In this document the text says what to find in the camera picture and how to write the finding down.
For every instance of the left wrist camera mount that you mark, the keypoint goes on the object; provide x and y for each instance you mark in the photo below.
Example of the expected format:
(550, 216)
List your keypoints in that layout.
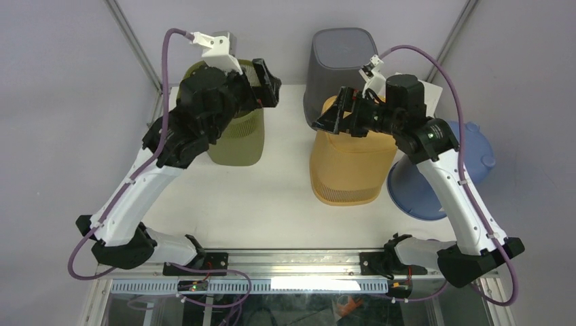
(216, 52)

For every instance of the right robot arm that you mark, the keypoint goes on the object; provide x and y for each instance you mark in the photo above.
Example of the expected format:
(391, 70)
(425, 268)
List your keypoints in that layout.
(429, 143)

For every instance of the aluminium frame rail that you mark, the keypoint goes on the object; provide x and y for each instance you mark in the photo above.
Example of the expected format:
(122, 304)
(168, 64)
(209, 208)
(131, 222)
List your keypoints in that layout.
(264, 263)

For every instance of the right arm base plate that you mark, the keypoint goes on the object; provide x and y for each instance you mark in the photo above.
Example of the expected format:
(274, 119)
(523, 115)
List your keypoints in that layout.
(381, 264)

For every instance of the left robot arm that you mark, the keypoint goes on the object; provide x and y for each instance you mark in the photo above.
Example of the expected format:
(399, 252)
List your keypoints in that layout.
(120, 238)

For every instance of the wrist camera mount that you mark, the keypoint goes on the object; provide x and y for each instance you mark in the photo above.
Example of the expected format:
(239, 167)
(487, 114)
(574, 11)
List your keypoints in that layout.
(216, 52)
(374, 80)

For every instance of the blue plastic bucket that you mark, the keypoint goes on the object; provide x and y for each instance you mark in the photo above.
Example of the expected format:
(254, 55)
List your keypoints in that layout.
(413, 195)

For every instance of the green slatted basket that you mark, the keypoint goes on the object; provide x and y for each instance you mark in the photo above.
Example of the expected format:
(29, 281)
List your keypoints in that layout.
(238, 135)

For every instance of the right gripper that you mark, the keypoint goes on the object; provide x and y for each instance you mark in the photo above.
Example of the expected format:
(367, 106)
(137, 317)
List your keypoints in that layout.
(348, 100)

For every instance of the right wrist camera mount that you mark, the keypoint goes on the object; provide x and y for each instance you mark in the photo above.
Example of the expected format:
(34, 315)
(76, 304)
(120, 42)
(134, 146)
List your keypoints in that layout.
(374, 80)

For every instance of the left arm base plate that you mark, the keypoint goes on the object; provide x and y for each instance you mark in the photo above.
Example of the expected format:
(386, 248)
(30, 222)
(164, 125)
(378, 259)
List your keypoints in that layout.
(204, 264)

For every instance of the grey slatted basket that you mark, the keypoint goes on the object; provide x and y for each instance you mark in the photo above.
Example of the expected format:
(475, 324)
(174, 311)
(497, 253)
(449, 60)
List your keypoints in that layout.
(336, 56)

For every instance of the white slotted cable duct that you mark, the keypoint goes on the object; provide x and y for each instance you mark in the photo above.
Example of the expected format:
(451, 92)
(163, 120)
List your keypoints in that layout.
(274, 285)

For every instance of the white plastic tray basket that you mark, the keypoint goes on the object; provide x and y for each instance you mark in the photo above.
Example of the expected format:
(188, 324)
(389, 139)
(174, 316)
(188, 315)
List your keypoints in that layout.
(429, 96)

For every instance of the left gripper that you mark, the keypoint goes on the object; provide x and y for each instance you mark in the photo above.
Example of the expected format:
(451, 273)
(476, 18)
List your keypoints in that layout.
(267, 93)

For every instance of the yellow slatted basket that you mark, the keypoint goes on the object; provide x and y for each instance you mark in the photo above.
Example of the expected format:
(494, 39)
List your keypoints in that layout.
(350, 171)

